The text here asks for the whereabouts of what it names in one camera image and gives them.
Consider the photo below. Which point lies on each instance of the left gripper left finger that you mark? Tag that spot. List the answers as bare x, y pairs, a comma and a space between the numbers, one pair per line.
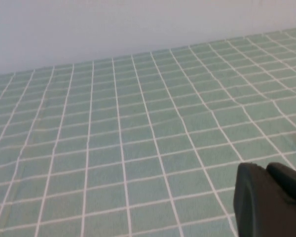
261, 209

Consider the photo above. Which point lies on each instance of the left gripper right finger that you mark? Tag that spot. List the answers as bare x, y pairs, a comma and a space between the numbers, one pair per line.
288, 182

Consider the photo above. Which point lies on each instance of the green checked tablecloth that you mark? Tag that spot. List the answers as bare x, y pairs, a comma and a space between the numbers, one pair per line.
113, 123

